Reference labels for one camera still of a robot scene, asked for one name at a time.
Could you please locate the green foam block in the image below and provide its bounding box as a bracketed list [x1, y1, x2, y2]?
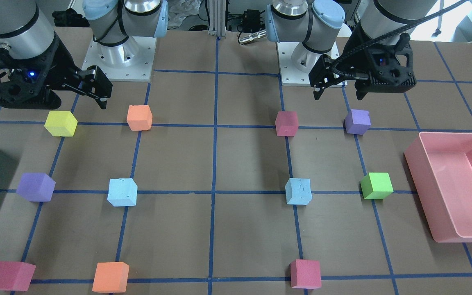
[360, 172, 394, 200]

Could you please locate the orange foam block bottom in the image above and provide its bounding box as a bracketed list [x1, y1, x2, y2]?
[92, 262, 129, 293]

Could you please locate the orange foam block upper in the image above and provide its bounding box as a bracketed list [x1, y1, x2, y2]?
[126, 105, 152, 131]

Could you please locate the black braided cable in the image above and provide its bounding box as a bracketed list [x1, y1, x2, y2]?
[332, 0, 470, 78]

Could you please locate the crimson foam block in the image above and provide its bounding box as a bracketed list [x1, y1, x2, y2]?
[275, 111, 299, 137]
[0, 261, 36, 291]
[290, 259, 322, 290]

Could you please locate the orange foam block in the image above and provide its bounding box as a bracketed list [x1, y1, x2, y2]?
[126, 105, 152, 131]
[92, 262, 129, 293]

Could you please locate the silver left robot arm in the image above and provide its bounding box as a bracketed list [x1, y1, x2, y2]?
[265, 0, 435, 100]

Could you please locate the crimson foam block upper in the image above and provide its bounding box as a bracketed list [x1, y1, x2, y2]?
[275, 111, 299, 137]

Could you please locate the silver metal connector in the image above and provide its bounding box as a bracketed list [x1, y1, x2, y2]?
[238, 29, 267, 45]

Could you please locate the black power adapter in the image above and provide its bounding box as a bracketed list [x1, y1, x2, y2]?
[242, 9, 261, 29]

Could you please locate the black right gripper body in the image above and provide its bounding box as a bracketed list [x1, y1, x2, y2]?
[0, 34, 88, 110]

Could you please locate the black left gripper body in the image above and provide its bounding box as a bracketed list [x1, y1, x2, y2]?
[345, 32, 417, 93]

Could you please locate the light blue block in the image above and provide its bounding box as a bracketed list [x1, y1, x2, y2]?
[285, 178, 312, 205]
[107, 179, 138, 207]

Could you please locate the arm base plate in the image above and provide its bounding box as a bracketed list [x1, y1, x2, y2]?
[82, 36, 158, 82]
[277, 42, 322, 86]

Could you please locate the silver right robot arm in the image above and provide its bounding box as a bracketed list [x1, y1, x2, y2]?
[0, 0, 168, 110]

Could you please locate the crimson foam block bottom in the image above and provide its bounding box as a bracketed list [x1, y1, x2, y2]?
[290, 259, 322, 290]
[0, 261, 36, 291]

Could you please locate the purple foam block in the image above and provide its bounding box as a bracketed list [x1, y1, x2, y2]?
[344, 109, 371, 136]
[16, 172, 56, 202]

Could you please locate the pink plastic bin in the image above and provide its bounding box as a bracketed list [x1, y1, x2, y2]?
[404, 132, 472, 243]

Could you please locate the aluminium frame post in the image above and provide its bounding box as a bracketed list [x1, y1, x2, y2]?
[205, 0, 227, 39]

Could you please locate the yellow foam block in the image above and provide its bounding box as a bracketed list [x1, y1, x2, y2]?
[44, 110, 77, 137]

